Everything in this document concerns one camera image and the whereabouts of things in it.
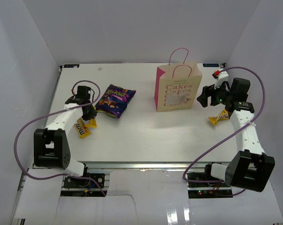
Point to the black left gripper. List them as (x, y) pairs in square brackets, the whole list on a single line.
[(93, 113)]

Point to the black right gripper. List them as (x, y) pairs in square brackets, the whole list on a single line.
[(207, 92)]

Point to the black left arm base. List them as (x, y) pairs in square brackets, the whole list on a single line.
[(84, 187)]

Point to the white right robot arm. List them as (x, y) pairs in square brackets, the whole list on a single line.
[(251, 167)]

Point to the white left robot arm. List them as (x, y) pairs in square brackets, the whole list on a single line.
[(51, 147)]

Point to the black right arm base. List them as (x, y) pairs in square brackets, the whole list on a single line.
[(208, 190)]

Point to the purple snack bag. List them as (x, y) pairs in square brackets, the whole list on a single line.
[(115, 100)]

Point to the yellow M&M packet left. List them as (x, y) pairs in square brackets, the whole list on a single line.
[(84, 127)]

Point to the yellow m&m packet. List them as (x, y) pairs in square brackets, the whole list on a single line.
[(224, 115), (84, 127)]

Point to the blue label right corner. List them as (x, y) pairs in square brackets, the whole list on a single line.
[(211, 65)]

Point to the blue label corner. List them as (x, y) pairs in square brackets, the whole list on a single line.
[(71, 65), (211, 65)]

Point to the yellow M&M packet right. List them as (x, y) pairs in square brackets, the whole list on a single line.
[(224, 115)]

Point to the blue label left corner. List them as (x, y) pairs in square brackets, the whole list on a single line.
[(71, 65)]

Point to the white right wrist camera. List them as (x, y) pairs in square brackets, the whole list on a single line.
[(220, 77)]

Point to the paper bag with pink handles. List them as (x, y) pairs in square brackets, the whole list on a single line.
[(176, 85)]

